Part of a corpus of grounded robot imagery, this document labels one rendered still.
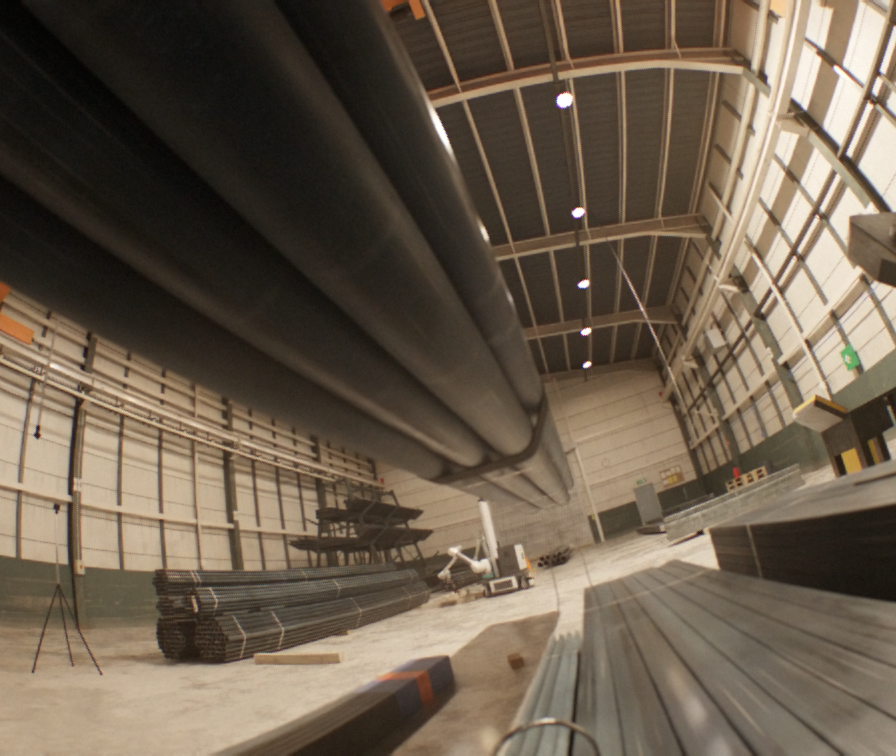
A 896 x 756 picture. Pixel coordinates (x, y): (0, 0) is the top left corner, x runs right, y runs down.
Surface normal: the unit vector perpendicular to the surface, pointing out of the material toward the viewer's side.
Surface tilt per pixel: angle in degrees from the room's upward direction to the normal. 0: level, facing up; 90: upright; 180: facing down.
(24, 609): 90
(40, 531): 90
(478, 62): 170
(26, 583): 90
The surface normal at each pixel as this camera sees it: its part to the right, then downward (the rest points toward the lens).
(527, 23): 0.05, 0.93
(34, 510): 0.93, -0.31
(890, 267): -0.73, 0.58
